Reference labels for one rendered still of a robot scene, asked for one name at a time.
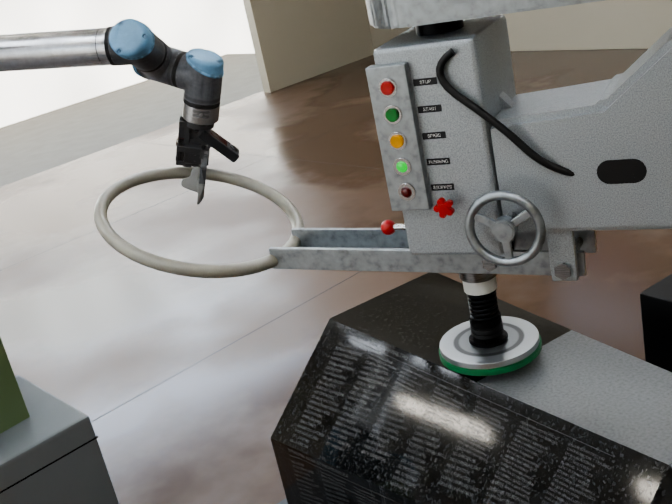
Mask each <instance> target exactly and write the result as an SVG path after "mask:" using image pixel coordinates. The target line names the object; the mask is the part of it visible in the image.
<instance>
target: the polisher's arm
mask: <svg viewBox="0 0 672 504"><path fill-rule="evenodd" d="M454 55H455V52H454V50H453V49H452V48H450V49H449V50H448V51H447V52H445V53H444V54H443V55H442V57H441V58H440V59H439V61H438V63H437V66H436V76H437V79H438V81H439V83H440V84H441V86H442V87H443V88H444V89H445V91H447V92H448V93H449V94H450V95H451V96H452V97H453V98H455V99H456V100H457V101H459V102H460V103H462V104H463V105H464V106H466V107H467V108H469V109H470V110H472V111H473V112H474V113H476V114H477V115H479V116H480V117H481V118H483V119H484V120H485V121H487V122H488V123H489V124H491V125H492V127H491V129H490V131H491V138H492V145H493V152H494V159H495V166H496V173H497V180H498V187H499V190H507V191H512V192H516V193H518V194H521V195H523V196H524V197H526V198H527V199H529V200H530V201H531V202H532V203H533V204H534V205H535V206H536V207H537V208H538V210H539V211H540V213H541V215H542V217H543V219H544V222H545V228H546V235H547V243H548V251H549V259H550V267H551V275H552V280H553V281H577V280H578V279H579V273H578V264H577V255H576V246H575V238H574V231H594V230H637V229H672V27H671V28H670V29H669V30H668V31H667V32H666V33H664V34H663V35H662V36H661V37H660V38H659V39H658V40H657V41H656V42H655V43H654V44H653V45H652V46H651V47H650V48H649V49H648V50H647V51H646V52H645V53H644V54H643V55H642V56H640V57H639V58H638V59H637V60H636V61H635V62H634V63H633V64H632V65H631V66H630V67H629V68H628V69H627V70H626V71H625V72H624V73H622V74H616V75H615V76H614V77H613V78H612V79H608V80H602V81H596V82H590V83H584V84H578V85H572V86H566V87H560V88H554V89H548V90H542V91H536V92H530V93H524V94H518V95H515V96H514V97H513V98H512V100H513V101H514V102H515V103H516V104H515V105H514V106H513V107H512V108H508V109H502V110H501V111H500V112H499V113H498V114H497V115H496V116H495V117H493V116H492V115H491V114H489V113H488V112H487V111H485V110H484V109H483V108H481V107H480V106H478V105H477V104H476V103H474V102H473V101H471V100H470V99H468V98H467V97H466V96H464V95H463V94H461V93H460V92H459V91H457V90H456V89H455V88H454V87H453V86H452V85H451V84H450V83H449V82H448V80H447V79H446V77H445V75H444V66H445V64H446V63H447V61H448V60H449V59H450V58H451V57H452V56H454ZM562 262H563V263H565V264H567V265H569V266H571V276H570V277H568V278H566V279H564V280H562V279H560V278H558V277H556V276H555V272H554V267H555V266H556V265H558V264H560V263H562Z"/></svg>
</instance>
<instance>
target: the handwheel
mask: <svg viewBox="0 0 672 504"><path fill-rule="evenodd" d="M496 200H506V201H510V202H513V203H516V204H518V205H520V206H521V207H522V208H524V209H525V210H524V211H523V212H521V213H520V214H518V215H517V214H516V213H514V212H510V213H508V214H507V215H504V216H500V217H498V218H497V219H496V220H495V219H492V218H490V217H488V216H486V215H484V214H482V213H479V210H480V209H481V208H482V207H483V206H484V205H486V204H487V203H489V202H492V201H496ZM529 218H532V220H533V222H534V225H535V230H536V235H535V240H534V242H533V244H532V246H531V247H530V248H529V249H528V250H527V251H526V252H525V253H523V254H521V255H519V256H515V257H514V255H513V249H512V243H511V240H512V239H513V238H514V236H515V235H516V233H517V231H518V225H520V224H521V223H523V222H524V221H526V220H527V219H529ZM475 221H477V222H480V223H482V224H484V225H486V226H488V227H490V228H491V233H492V236H493V237H494V238H495V239H496V240H497V241H499V242H502V244H503V250H504V256H505V257H503V256H499V255H496V254H494V253H492V252H490V251H489V250H487V249H486V248H485V247H484V246H483V245H482V244H481V243H480V241H479V239H478V238H477V235H476V232H475V226H474V223H475ZM465 232H466V236H467V239H468V241H469V243H470V245H471V247H472V248H473V249H474V251H475V252H476V253H477V254H478V255H479V256H481V257H482V258H483V259H485V260H486V261H488V262H490V263H493V264H495V265H499V266H504V267H514V266H519V265H522V264H525V263H527V262H529V261H530V260H532V259H533V258H534V257H535V256H536V255H537V254H538V253H539V252H540V250H541V249H542V247H543V244H544V241H545V236H546V228H545V222H544V219H543V217H542V215H541V213H540V211H539V210H538V208H537V207H536V206H535V205H534V204H533V203H532V202H531V201H530V200H529V199H527V198H526V197H524V196H523V195H521V194H518V193H516V192H512V191H507V190H496V191H491V192H488V193H486V194H483V195H482V196H480V197H479V198H477V199H476V200H475V201H474V202H473V203H472V204H471V206H470V207H469V209H468V211H467V214H466V218H465Z"/></svg>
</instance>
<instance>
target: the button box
mask: <svg viewBox="0 0 672 504"><path fill-rule="evenodd" d="M365 71H366V76H367V81H368V87H369V92H370V97H371V103H372V108H373V113H374V118H375V124H376V129H377V134H378V140H379V145H380V150H381V156H382V161H383V166H384V171H385V177H386V182H387V187H388V193H389V198H390V203H391V208H392V211H409V210H430V209H431V208H432V206H433V205H432V200H431V194H430V188H429V182H428V176H427V170H426V165H425V159H424V153H423V147H422V141H421V135H420V130H419V124H418V118H417V112H416V106H415V100H414V95H413V89H412V83H411V77H410V71H409V65H408V62H399V63H391V64H382V65H370V66H369V67H367V68H366V69H365ZM384 78H390V79H392V80H393V81H394V82H395V83H396V85H397V92H396V94H395V95H394V96H392V97H385V96H383V95H382V94H381V93H380V91H379V83H380V81H381V80H382V79H384ZM389 105H394V106H397V107H398V108H399V109H400V110H401V113H402V118H401V120H400V122H398V123H397V124H390V123H388V122H387V121H386V120H385V118H384V110H385V108H386V107H387V106H389ZM393 132H400V133H402V134H403V135H404V136H405V137H406V141H407V143H406V146H405V147H404V148H403V149H402V150H395V149H393V148H392V147H391V146H390V144H389V141H388V139H389V136H390V134H391V133H393ZM397 158H405V159H407V160H408V161H409V162H410V164H411V171H410V173H409V174H407V175H405V176H401V175H399V174H397V173H396V172H395V170H394V168H393V163H394V161H395V160H396V159H397ZM403 183H409V184H411V185H412V186H413V187H414V189H415V191H416V195H415V197H414V198H413V199H412V200H410V201H406V200H403V199H402V198H401V197H400V196H399V194H398V187H399V186H400V185H401V184H403Z"/></svg>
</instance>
